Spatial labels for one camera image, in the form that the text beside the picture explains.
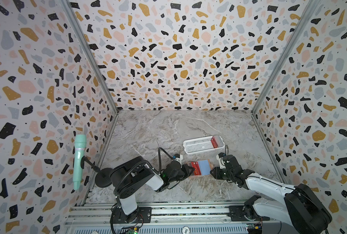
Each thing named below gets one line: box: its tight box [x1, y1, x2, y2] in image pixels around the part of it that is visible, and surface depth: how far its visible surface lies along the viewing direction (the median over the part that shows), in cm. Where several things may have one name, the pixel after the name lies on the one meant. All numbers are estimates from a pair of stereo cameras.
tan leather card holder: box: [186, 158, 215, 177], surface depth 91 cm
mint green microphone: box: [73, 134, 87, 191], surface depth 64 cm
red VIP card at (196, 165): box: [191, 161, 202, 176], surface depth 91 cm
